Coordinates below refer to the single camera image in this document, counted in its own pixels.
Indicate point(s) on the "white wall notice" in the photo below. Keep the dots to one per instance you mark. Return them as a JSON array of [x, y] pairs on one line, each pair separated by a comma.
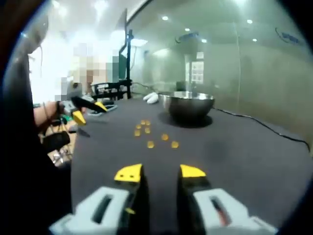
[[197, 71]]

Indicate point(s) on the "black pouch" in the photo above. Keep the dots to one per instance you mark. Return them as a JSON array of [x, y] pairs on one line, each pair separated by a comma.
[[57, 140]]

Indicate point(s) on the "black table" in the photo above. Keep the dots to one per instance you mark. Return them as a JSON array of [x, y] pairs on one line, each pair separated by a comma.
[[220, 166]]

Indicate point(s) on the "dark rectangular object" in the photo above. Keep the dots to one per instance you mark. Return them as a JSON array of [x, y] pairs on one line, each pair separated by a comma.
[[181, 85]]

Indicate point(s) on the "dark green monitor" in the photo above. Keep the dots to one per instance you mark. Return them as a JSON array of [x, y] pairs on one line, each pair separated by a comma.
[[122, 66]]

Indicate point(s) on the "white rounded object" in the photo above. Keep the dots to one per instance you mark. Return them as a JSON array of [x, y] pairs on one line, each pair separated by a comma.
[[151, 98]]

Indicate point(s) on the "person's left hand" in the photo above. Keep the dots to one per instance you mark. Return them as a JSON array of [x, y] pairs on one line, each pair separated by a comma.
[[53, 112]]

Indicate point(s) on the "stainless steel bowl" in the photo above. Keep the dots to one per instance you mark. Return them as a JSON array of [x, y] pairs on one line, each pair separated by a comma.
[[187, 106]]

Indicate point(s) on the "person's dark clothing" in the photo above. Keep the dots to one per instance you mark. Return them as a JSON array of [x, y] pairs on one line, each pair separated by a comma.
[[22, 159]]

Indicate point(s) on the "black desk rack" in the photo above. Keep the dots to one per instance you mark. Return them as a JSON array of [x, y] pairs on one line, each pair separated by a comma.
[[110, 90]]

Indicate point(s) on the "grey flat tray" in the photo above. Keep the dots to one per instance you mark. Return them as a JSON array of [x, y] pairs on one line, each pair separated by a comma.
[[110, 108]]

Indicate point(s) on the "group of yellow QQ candies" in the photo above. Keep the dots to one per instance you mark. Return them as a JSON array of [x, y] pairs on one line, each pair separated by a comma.
[[150, 144]]

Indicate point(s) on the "black monitor stand pole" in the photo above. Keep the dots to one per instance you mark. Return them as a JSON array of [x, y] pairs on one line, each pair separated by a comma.
[[129, 66]]

